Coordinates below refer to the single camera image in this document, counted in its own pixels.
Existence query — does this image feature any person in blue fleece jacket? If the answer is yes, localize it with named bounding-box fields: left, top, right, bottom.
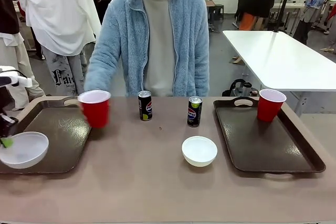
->
left=83, top=0, right=211, bottom=98

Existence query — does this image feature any person in blue patterned shirt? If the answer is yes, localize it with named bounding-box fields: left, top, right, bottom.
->
left=292, top=0, right=336, bottom=46

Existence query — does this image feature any brown plastic serving tray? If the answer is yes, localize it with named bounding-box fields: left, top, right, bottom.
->
left=0, top=96, right=92, bottom=175
left=213, top=96, right=327, bottom=178

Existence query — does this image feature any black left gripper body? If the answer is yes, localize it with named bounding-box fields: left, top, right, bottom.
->
left=0, top=85, right=19, bottom=138

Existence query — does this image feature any white plastic bowl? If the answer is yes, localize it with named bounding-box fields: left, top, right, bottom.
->
left=0, top=131, right=50, bottom=169
left=181, top=135, right=218, bottom=167

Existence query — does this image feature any white folding table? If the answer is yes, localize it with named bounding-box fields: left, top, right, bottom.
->
left=222, top=30, right=336, bottom=117

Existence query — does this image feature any red plastic cup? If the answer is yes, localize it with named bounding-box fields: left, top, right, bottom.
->
left=256, top=89, right=287, bottom=123
left=78, top=90, right=112, bottom=129

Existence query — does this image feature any person in white shirt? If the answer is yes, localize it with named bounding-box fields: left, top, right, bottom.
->
left=12, top=0, right=103, bottom=96

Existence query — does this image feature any black Pepsi can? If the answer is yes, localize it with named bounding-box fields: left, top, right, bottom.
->
left=138, top=90, right=153, bottom=122
left=186, top=96, right=203, bottom=128

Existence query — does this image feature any black camera stand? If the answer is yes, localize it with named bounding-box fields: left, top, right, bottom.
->
left=272, top=0, right=296, bottom=34

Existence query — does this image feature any black bag with bottles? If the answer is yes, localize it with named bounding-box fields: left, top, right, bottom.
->
left=222, top=78, right=260, bottom=98

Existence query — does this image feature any person's right hand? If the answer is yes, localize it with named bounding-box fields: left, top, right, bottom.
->
left=78, top=100, right=91, bottom=125

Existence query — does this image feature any person's light blue sleeved forearm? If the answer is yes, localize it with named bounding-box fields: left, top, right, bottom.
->
left=83, top=37, right=124, bottom=96

